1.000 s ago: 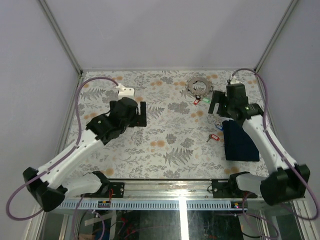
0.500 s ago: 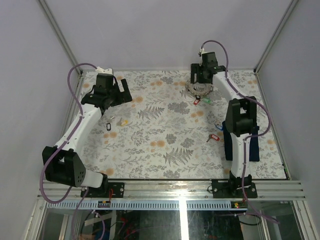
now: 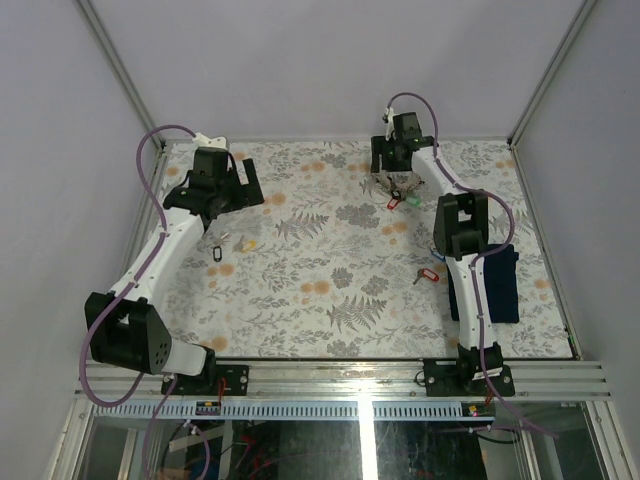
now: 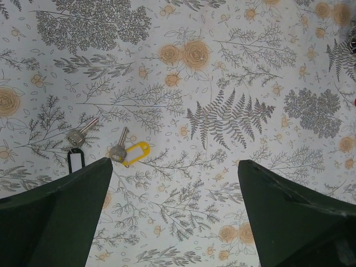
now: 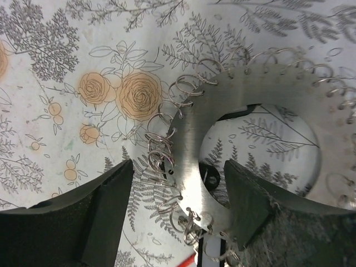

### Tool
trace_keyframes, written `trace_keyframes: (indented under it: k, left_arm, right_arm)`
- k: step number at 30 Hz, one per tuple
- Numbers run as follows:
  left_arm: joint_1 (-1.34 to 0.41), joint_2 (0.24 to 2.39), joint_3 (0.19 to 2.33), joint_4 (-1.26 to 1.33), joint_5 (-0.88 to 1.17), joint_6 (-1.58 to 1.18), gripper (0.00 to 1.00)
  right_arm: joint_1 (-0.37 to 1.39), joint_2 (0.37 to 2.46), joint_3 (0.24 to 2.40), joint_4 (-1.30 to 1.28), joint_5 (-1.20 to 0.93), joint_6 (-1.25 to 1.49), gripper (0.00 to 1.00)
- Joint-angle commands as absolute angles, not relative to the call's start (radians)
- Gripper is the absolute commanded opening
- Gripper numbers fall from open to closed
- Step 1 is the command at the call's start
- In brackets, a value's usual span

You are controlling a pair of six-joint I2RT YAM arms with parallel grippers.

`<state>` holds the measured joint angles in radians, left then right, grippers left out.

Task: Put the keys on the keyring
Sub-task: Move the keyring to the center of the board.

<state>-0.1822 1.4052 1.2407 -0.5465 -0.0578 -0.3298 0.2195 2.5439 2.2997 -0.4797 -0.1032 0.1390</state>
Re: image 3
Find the metal key organizer ring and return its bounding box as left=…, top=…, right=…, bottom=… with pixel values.
left=368, top=172, right=426, bottom=211

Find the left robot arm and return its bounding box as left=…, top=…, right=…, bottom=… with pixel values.
left=85, top=147, right=264, bottom=395

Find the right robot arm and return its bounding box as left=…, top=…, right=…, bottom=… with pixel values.
left=371, top=107, right=503, bottom=395

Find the key with yellow tag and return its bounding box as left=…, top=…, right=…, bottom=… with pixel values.
left=232, top=235, right=257, bottom=254

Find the key with black tag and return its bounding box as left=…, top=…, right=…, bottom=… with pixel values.
left=212, top=232, right=229, bottom=263

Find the floral table mat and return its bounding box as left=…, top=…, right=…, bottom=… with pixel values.
left=152, top=139, right=584, bottom=361

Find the key with blue tag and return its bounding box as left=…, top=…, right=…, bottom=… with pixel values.
left=429, top=248, right=446, bottom=262

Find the key with red tag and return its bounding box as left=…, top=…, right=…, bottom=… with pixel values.
left=413, top=268, right=440, bottom=285

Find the dark blue cloth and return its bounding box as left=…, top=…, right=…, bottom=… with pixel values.
left=447, top=243, right=521, bottom=325

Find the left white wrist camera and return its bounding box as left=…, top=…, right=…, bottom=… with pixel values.
left=192, top=132, right=229, bottom=150

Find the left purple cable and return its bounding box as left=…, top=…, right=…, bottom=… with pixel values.
left=79, top=123, right=201, bottom=480

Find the purple cable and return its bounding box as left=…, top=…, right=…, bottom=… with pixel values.
left=79, top=123, right=201, bottom=480
left=385, top=91, right=561, bottom=441

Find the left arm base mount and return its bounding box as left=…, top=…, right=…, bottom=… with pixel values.
left=172, top=364, right=249, bottom=397

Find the slotted cable duct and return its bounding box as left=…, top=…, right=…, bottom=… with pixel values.
left=94, top=400, right=496, bottom=420

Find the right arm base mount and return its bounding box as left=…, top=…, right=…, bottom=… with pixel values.
left=423, top=357, right=515, bottom=397

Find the aluminium front rail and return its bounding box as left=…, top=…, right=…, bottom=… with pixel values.
left=74, top=359, right=614, bottom=400

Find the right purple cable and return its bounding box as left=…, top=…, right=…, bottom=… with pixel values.
left=385, top=91, right=561, bottom=441

